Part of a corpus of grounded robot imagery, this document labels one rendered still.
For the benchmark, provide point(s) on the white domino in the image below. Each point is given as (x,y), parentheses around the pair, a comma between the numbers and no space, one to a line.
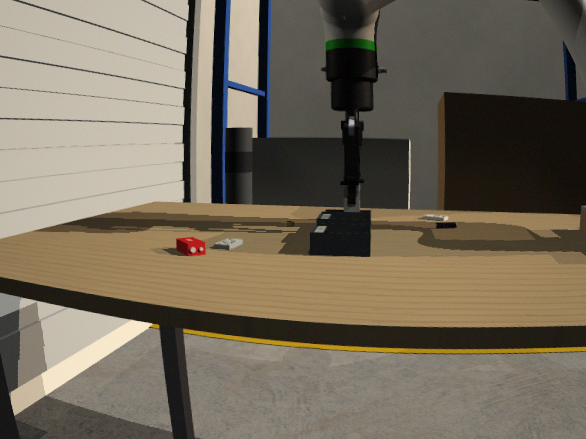
(228,244)
(435,217)

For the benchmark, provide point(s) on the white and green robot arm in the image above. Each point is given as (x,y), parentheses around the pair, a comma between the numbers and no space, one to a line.
(351,30)

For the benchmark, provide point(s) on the red nine-volt battery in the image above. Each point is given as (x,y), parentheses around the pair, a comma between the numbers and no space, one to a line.
(190,246)

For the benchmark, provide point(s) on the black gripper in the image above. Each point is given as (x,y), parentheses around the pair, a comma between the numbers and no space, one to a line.
(352,96)

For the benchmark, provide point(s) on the dark grey rack of labelled bins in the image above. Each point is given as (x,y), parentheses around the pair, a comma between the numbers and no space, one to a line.
(344,234)

